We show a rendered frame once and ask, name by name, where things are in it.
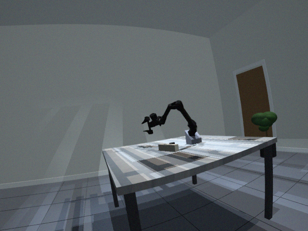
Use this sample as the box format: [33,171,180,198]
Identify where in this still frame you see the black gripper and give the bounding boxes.
[142,116,155,134]

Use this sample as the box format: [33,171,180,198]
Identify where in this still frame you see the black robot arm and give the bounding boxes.
[150,100,197,136]

